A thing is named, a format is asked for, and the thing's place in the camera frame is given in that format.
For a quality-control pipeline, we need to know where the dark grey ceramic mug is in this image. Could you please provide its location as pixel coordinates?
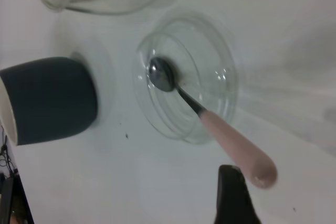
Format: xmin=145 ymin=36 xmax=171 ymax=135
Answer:
xmin=0 ymin=56 xmax=99 ymax=146

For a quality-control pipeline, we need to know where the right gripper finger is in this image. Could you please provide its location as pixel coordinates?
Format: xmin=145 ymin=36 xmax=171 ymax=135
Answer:
xmin=214 ymin=165 xmax=262 ymax=224

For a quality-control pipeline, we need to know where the clear round glass lid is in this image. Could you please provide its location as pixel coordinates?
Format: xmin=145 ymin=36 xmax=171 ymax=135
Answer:
xmin=133 ymin=16 xmax=238 ymax=145

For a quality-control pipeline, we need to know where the dark equipment beside table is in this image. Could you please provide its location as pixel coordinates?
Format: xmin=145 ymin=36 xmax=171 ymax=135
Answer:
xmin=0 ymin=174 xmax=35 ymax=224

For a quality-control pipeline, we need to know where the pink-handled metal spoon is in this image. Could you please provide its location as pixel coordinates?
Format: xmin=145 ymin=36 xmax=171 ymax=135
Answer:
xmin=148 ymin=56 xmax=278 ymax=189

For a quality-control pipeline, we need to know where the black cable bundle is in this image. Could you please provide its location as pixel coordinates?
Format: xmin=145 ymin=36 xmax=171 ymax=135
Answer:
xmin=0 ymin=125 xmax=19 ymax=176

